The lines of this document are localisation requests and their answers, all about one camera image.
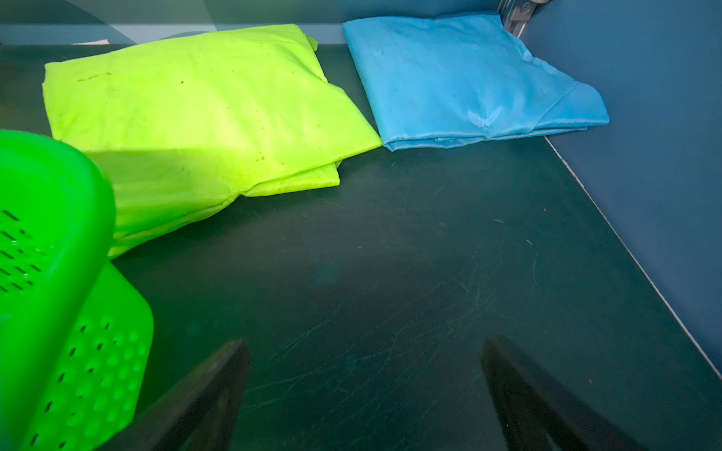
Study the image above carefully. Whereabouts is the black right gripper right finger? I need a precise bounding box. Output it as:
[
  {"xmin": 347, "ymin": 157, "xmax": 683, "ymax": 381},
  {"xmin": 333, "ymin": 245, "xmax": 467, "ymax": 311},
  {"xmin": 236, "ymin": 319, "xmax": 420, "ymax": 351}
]
[{"xmin": 481, "ymin": 336, "xmax": 646, "ymax": 450}]

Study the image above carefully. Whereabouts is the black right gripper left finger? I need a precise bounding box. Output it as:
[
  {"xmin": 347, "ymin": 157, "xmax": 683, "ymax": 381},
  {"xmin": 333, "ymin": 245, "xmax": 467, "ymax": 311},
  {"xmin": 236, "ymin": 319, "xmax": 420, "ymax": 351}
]
[{"xmin": 99, "ymin": 339, "xmax": 250, "ymax": 450}]

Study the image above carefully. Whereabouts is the green plastic basket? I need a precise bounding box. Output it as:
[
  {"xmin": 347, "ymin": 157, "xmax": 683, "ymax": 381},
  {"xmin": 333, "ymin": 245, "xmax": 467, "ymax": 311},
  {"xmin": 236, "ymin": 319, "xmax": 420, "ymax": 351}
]
[{"xmin": 1, "ymin": 131, "xmax": 153, "ymax": 450}]

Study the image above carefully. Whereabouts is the lime green folded raincoat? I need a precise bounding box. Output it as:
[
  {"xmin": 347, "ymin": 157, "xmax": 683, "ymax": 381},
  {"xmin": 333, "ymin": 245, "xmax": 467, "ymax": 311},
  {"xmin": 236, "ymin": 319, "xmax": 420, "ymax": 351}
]
[{"xmin": 42, "ymin": 24, "xmax": 381, "ymax": 257}]

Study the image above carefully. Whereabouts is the blue folded raincoat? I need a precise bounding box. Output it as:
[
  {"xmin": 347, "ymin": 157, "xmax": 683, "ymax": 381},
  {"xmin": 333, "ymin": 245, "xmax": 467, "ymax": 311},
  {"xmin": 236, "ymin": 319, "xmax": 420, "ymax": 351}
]
[{"xmin": 342, "ymin": 12, "xmax": 609, "ymax": 151}]

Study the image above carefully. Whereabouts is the aluminium frame post right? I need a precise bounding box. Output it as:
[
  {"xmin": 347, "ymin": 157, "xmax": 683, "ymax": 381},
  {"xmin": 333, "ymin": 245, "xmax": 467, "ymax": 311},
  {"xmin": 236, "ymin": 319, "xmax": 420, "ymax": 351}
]
[{"xmin": 498, "ymin": 0, "xmax": 550, "ymax": 38}]

